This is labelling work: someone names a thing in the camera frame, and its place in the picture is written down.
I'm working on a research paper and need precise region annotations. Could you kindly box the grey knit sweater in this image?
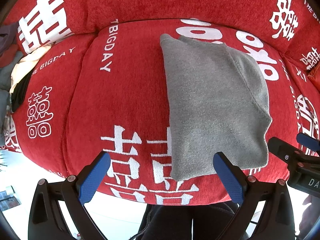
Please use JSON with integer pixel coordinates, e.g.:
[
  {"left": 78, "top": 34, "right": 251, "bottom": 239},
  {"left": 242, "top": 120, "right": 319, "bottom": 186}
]
[{"left": 160, "top": 34, "right": 272, "bottom": 181}]

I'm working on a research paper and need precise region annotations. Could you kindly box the pile of clothes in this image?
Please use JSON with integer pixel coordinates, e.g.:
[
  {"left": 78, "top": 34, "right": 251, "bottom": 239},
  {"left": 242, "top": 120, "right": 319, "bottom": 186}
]
[{"left": 1, "top": 22, "right": 51, "bottom": 146}]

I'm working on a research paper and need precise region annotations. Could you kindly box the person's right hand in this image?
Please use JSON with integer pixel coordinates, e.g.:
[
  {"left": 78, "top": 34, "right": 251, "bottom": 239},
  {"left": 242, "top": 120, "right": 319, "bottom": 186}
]
[{"left": 299, "top": 195, "right": 320, "bottom": 238}]

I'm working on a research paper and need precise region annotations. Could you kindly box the red sofa cover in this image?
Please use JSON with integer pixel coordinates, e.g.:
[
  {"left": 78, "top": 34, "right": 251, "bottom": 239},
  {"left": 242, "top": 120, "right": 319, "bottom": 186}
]
[{"left": 4, "top": 0, "right": 319, "bottom": 205}]

